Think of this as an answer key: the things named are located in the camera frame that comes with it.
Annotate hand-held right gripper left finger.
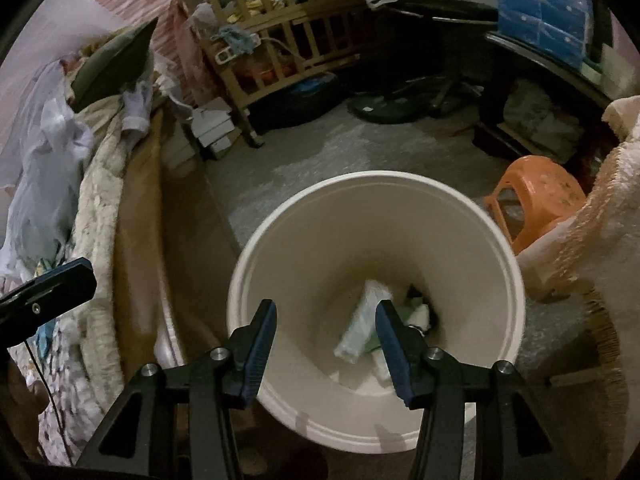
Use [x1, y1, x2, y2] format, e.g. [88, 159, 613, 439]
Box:
[75, 299, 278, 480]

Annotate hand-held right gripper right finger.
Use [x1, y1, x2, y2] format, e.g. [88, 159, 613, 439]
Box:
[375, 299, 566, 480]

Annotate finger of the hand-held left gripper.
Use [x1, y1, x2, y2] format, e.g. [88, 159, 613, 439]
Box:
[0, 257, 97, 348]

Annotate small white tissue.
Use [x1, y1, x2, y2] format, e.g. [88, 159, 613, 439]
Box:
[405, 302, 433, 336]

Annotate white and green plastic bag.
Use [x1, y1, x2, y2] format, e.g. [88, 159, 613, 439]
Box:
[334, 280, 396, 363]

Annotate white plastic bucket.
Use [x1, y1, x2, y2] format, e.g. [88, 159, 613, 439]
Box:
[227, 171, 526, 456]

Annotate white thin cloth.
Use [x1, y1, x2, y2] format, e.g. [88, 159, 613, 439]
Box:
[0, 57, 96, 281]

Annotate white cardboard boxes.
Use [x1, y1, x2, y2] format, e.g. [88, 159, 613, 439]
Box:
[190, 97, 241, 161]

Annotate green pillow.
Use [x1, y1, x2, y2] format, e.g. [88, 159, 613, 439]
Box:
[70, 17, 160, 113]

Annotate beige fleece blanket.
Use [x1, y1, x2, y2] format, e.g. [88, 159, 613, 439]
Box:
[515, 95, 640, 480]

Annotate orange plastic stool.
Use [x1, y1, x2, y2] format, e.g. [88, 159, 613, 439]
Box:
[484, 156, 587, 256]

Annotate black floor fan base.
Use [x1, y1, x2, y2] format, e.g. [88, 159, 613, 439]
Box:
[347, 76, 485, 124]

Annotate black bag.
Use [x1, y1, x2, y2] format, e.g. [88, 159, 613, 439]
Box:
[250, 72, 351, 133]

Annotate pink plastic bag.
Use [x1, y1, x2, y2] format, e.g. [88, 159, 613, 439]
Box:
[172, 0, 221, 106]

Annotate black desk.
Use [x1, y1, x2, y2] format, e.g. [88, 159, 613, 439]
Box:
[390, 0, 640, 161]

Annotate wooden baby crib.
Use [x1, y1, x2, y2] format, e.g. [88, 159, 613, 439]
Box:
[187, 0, 371, 148]

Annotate blue plastic pack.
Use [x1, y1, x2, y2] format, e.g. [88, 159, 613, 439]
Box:
[495, 0, 593, 58]

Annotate thin black cable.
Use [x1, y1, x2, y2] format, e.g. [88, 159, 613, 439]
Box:
[22, 337, 68, 431]

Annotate wooden bed frame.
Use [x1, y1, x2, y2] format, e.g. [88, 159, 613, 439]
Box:
[115, 110, 241, 376]

